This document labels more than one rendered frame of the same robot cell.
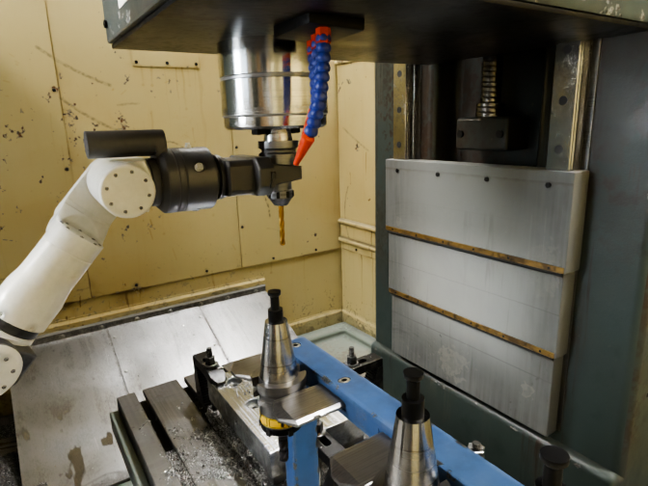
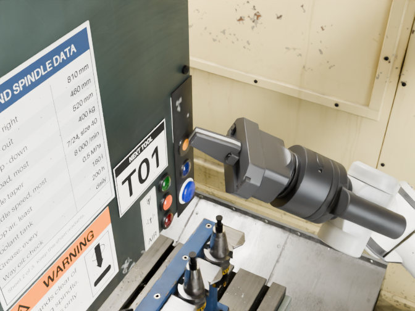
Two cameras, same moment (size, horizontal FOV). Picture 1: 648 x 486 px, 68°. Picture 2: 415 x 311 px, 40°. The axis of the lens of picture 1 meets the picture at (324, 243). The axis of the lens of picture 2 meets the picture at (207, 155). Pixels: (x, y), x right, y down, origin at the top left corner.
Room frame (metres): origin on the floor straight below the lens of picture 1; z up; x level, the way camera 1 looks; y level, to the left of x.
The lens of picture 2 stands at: (0.63, 0.58, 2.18)
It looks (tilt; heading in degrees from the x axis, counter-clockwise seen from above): 40 degrees down; 242
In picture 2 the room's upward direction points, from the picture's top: straight up
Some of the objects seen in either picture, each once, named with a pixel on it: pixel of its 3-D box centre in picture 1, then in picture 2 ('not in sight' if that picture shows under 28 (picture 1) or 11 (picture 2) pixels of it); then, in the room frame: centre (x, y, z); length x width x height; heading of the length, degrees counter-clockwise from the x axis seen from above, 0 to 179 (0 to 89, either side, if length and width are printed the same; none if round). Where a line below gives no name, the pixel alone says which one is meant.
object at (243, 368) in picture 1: (258, 365); not in sight; (0.55, 0.09, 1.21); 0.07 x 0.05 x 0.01; 123
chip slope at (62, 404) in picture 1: (186, 382); not in sight; (1.31, 0.43, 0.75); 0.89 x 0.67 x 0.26; 123
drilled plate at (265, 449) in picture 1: (288, 401); not in sight; (0.85, 0.08, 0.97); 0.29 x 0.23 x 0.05; 33
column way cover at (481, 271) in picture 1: (463, 281); not in sight; (1.00, -0.31, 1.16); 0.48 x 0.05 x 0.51; 33
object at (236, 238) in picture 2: not in sight; (230, 237); (0.18, -0.15, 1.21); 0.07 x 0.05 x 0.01; 123
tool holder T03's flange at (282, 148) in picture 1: (278, 148); not in sight; (0.75, 0.07, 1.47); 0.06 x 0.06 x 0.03
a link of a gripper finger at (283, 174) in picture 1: (284, 174); not in sight; (0.72, 0.06, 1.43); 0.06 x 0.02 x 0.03; 123
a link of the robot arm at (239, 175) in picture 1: (219, 175); not in sight; (0.70, 0.15, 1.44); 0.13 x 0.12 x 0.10; 33
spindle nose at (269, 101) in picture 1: (274, 87); not in sight; (0.75, 0.07, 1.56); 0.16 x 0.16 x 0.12
